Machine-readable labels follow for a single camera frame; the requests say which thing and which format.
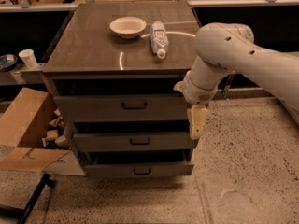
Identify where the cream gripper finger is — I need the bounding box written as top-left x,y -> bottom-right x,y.
187,105 -> 207,140

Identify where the grey top drawer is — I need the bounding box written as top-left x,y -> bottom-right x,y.
54,94 -> 187,122

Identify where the grey drawer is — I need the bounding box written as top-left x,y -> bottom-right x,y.
73,132 -> 197,152
54,94 -> 187,122
84,149 -> 194,179

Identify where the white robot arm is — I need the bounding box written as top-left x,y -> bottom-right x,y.
174,23 -> 299,140

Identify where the grey middle drawer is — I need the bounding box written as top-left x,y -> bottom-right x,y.
73,132 -> 197,152

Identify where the grey bottom drawer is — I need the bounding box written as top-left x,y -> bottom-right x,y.
84,149 -> 194,179

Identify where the grey drawer cabinet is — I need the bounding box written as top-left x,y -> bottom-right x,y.
43,2 -> 198,174

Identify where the open cardboard box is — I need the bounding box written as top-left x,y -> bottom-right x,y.
0,88 -> 85,176

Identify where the white plastic bottle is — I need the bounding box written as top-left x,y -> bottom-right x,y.
150,21 -> 169,59

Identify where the white ceramic bowl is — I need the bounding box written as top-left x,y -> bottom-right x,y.
109,17 -> 146,39

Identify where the white paper cup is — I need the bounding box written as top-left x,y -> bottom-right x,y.
19,49 -> 38,68

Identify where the dark round dish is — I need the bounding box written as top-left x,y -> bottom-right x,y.
0,54 -> 18,72

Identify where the black metal frame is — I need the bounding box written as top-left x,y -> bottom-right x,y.
0,172 -> 56,224

